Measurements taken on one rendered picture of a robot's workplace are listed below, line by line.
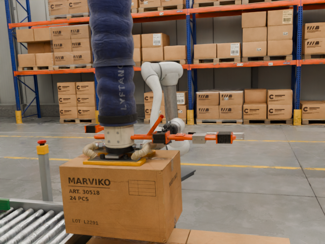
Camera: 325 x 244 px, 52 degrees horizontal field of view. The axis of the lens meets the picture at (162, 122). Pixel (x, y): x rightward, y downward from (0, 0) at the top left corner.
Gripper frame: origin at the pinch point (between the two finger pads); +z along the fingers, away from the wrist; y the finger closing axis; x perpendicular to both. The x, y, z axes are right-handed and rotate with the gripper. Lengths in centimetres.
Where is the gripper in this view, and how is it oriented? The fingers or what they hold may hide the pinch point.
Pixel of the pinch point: (163, 136)
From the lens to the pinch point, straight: 185.1
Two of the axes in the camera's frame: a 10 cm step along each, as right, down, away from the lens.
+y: 0.4, 9.9, 1.6
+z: -2.6, 1.7, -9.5
